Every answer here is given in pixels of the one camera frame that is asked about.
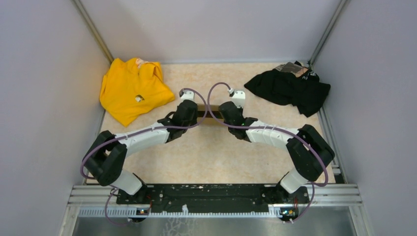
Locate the brown cardboard box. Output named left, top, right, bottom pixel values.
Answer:
left=197, top=104, right=224, bottom=126

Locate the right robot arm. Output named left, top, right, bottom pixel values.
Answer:
left=218, top=101, right=335, bottom=203

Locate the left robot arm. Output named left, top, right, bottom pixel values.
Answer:
left=82, top=100, right=198, bottom=204

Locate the yellow shirt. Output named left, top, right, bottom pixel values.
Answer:
left=99, top=58, right=175, bottom=127

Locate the black shirt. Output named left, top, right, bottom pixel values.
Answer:
left=244, top=61, right=331, bottom=118

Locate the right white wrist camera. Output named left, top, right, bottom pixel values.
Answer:
left=229, top=89, right=246, bottom=109

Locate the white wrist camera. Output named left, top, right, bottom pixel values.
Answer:
left=179, top=89, right=195, bottom=102
left=229, top=89, right=246, bottom=109

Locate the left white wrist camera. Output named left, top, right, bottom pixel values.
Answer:
left=179, top=89, right=195, bottom=102

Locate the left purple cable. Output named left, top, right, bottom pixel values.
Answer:
left=80, top=88, right=209, bottom=228

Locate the purple cable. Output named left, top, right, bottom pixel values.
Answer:
left=80, top=88, right=209, bottom=228
left=207, top=82, right=329, bottom=223

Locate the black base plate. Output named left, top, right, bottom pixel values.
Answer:
left=116, top=184, right=310, bottom=213

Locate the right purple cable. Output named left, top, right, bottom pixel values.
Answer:
left=207, top=82, right=329, bottom=223

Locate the aluminium frame rail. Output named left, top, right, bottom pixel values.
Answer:
left=68, top=184, right=362, bottom=219

